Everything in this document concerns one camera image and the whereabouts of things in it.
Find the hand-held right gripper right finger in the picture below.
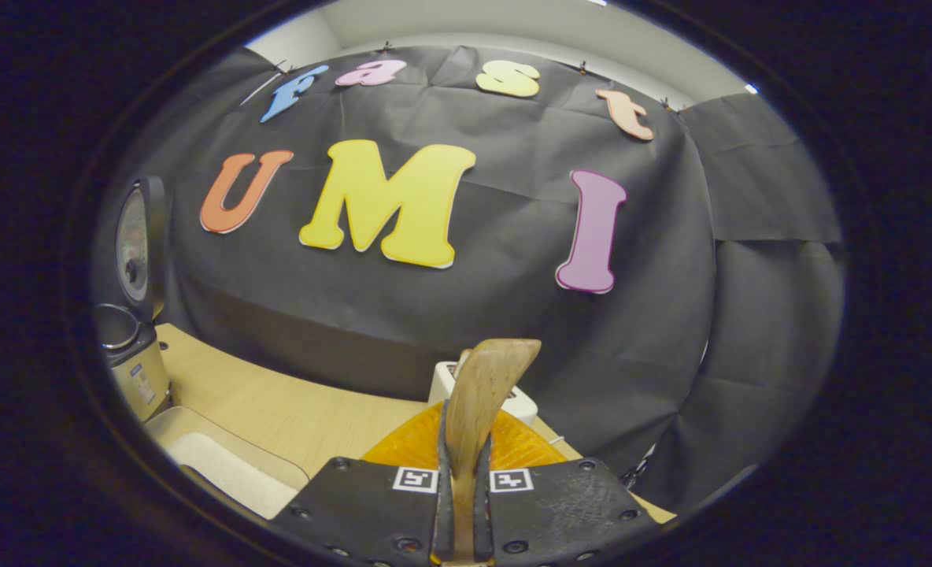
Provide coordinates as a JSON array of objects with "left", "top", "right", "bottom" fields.
[{"left": 474, "top": 409, "right": 664, "bottom": 567}]

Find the clear plastic container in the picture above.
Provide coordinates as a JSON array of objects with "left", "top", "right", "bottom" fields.
[{"left": 145, "top": 406, "right": 312, "bottom": 521}]

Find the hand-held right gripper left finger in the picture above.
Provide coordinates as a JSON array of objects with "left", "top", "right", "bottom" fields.
[{"left": 269, "top": 402, "right": 455, "bottom": 567}]

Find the silver rice cooker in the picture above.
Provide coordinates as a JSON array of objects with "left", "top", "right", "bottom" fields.
[{"left": 92, "top": 175, "right": 174, "bottom": 424}]

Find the white toaster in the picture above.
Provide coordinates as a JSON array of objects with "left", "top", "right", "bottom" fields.
[{"left": 428, "top": 350, "right": 539, "bottom": 430}]

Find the wooden spoon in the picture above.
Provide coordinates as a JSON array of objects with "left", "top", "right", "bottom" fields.
[{"left": 444, "top": 339, "right": 542, "bottom": 564}]

